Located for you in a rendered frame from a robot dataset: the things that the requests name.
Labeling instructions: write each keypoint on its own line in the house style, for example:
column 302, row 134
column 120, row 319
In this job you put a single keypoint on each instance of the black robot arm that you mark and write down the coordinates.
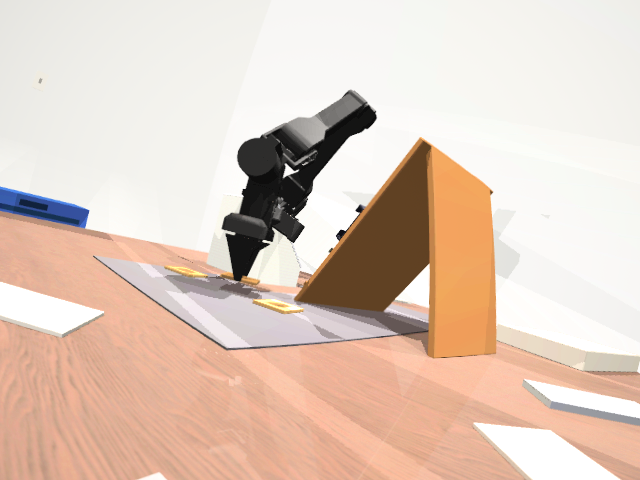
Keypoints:
column 306, row 144

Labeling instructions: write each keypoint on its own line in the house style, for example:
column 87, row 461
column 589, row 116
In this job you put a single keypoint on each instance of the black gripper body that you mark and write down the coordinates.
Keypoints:
column 248, row 223

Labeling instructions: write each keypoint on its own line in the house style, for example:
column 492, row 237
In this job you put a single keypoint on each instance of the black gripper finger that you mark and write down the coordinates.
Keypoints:
column 253, row 258
column 241, row 250

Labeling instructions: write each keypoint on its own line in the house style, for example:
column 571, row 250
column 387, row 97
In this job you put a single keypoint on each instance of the yellow letter tile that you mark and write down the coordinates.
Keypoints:
column 186, row 272
column 278, row 306

